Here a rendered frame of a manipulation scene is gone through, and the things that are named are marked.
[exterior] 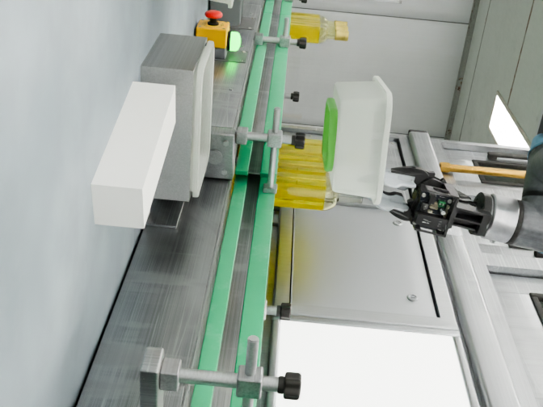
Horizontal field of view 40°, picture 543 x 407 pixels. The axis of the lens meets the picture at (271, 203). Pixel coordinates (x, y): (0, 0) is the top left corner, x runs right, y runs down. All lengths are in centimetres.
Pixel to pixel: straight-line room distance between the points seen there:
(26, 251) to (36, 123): 11
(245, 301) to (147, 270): 15
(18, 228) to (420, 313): 93
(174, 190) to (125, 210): 31
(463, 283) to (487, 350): 21
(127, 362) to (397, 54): 680
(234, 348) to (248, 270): 18
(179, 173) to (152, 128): 22
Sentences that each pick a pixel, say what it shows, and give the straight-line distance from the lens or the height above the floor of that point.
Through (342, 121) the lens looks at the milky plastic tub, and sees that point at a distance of 112.
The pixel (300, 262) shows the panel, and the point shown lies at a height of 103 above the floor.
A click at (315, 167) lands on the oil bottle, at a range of 156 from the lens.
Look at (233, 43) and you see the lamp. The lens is 174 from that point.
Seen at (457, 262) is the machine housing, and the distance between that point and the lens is 162.
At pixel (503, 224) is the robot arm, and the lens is 124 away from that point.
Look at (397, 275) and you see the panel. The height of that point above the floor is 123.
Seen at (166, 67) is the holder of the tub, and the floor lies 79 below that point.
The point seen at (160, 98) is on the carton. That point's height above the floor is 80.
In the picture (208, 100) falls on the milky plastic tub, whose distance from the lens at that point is 131.
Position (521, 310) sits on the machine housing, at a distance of 160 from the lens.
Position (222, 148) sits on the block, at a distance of 137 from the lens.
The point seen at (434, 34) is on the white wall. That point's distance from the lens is 762.
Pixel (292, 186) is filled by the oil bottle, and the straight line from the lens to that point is 149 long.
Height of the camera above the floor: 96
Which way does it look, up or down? level
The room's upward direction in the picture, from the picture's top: 95 degrees clockwise
